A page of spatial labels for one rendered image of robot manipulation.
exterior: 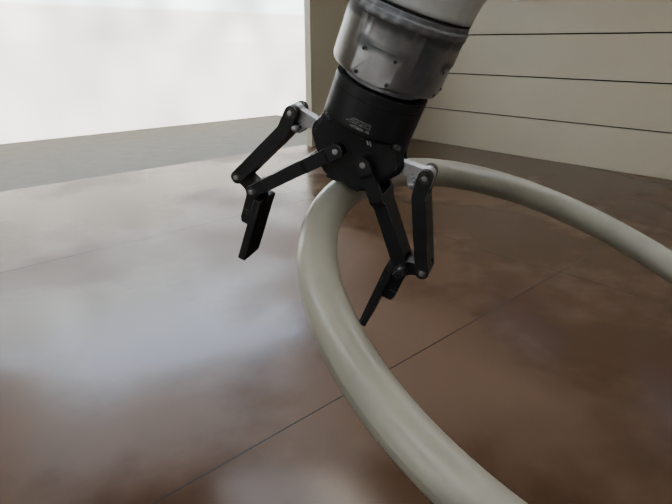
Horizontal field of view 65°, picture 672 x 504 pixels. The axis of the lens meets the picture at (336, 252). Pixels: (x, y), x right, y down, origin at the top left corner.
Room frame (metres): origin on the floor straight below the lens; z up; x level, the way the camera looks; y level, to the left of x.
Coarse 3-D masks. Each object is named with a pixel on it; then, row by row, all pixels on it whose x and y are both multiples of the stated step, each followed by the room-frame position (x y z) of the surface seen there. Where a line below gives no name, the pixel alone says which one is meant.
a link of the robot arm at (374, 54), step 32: (352, 0) 0.41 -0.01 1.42; (352, 32) 0.40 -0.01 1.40; (384, 32) 0.39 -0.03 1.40; (416, 32) 0.38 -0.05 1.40; (448, 32) 0.39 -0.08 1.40; (352, 64) 0.40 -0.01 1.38; (384, 64) 0.39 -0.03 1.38; (416, 64) 0.39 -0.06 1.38; (448, 64) 0.40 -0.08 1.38; (416, 96) 0.40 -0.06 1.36
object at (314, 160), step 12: (336, 144) 0.44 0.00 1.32; (312, 156) 0.45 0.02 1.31; (324, 156) 0.44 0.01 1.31; (336, 156) 0.43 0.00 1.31; (288, 168) 0.46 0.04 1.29; (300, 168) 0.46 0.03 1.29; (312, 168) 0.45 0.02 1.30; (264, 180) 0.47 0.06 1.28; (276, 180) 0.47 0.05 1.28; (288, 180) 0.46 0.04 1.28; (252, 192) 0.48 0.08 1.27; (264, 192) 0.47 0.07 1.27
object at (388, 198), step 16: (368, 160) 0.43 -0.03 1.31; (368, 176) 0.43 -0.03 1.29; (368, 192) 0.43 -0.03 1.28; (384, 192) 0.44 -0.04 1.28; (384, 208) 0.43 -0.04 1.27; (384, 224) 0.43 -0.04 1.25; (400, 224) 0.45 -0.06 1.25; (384, 240) 0.43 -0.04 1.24; (400, 240) 0.44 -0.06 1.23; (400, 256) 0.43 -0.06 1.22; (400, 272) 0.43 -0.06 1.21
